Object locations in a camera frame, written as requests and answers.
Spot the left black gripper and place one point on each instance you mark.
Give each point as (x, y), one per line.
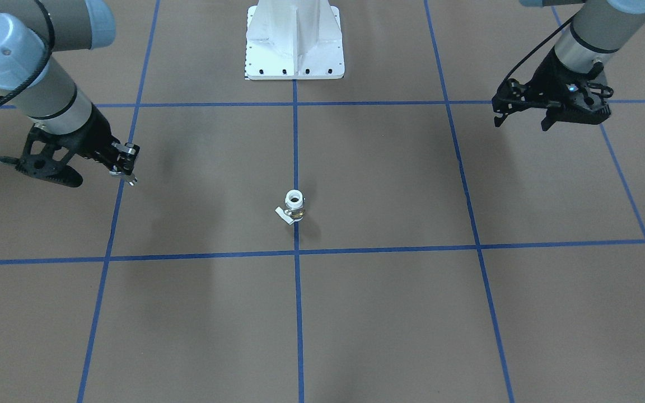
(546, 76)

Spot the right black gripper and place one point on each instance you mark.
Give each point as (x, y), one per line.
(92, 139)

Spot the white PPR valve brass base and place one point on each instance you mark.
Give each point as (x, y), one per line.
(293, 210)

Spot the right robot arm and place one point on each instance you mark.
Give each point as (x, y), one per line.
(65, 122)

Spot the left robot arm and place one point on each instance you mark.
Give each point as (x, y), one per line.
(596, 32)

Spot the white pedestal column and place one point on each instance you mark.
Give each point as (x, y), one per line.
(294, 40)

